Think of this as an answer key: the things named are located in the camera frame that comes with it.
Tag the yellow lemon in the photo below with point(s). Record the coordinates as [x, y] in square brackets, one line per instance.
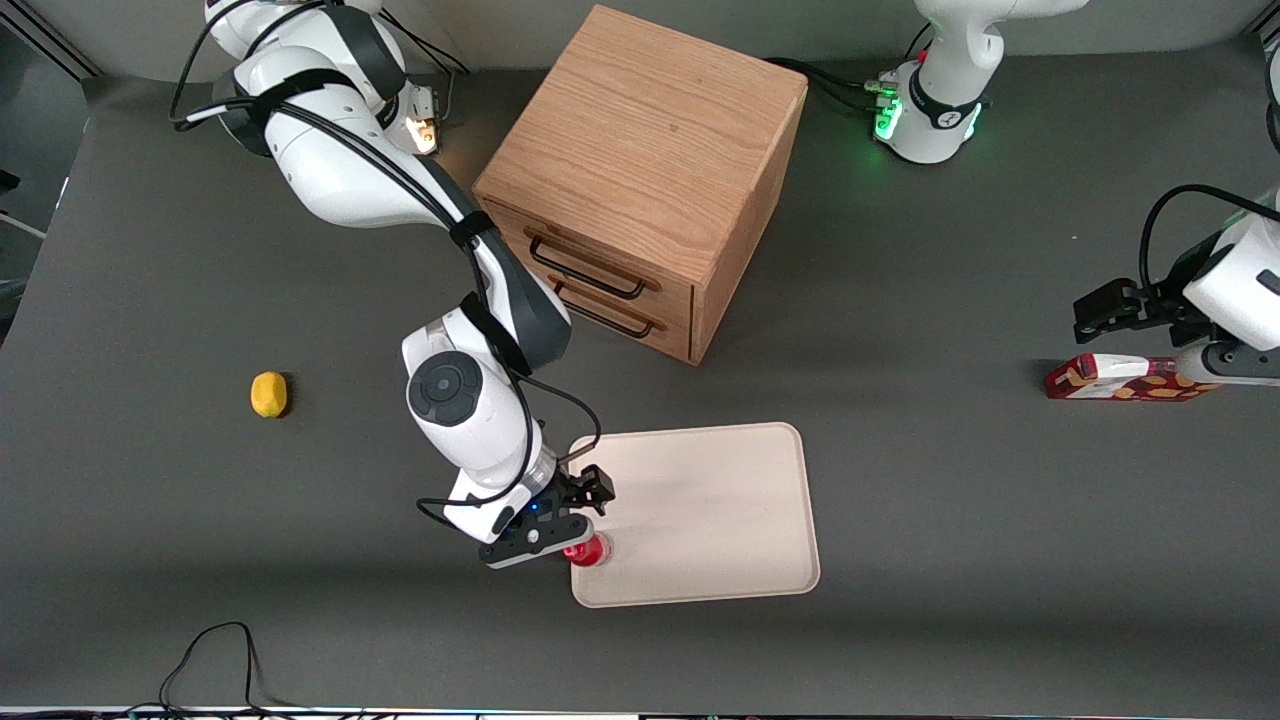
[268, 394]

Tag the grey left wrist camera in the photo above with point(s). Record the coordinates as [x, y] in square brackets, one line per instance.
[1230, 362]

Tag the red coke bottle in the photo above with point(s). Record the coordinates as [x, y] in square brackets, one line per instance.
[590, 554]

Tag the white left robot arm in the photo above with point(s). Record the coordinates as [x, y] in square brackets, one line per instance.
[945, 95]

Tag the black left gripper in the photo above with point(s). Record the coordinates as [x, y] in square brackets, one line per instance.
[1168, 304]

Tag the beige plastic tray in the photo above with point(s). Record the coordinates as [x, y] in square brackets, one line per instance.
[700, 515]

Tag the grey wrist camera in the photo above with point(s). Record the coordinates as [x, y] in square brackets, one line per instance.
[1230, 362]
[535, 540]

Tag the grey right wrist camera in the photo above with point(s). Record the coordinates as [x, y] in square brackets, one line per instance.
[535, 540]

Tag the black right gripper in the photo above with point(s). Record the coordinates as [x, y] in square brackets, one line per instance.
[577, 492]

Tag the wooden drawer cabinet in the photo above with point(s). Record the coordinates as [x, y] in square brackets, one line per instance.
[650, 160]

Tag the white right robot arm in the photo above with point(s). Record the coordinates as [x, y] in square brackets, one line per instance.
[340, 170]

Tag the red snack box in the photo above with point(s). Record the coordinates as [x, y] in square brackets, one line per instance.
[1110, 380]

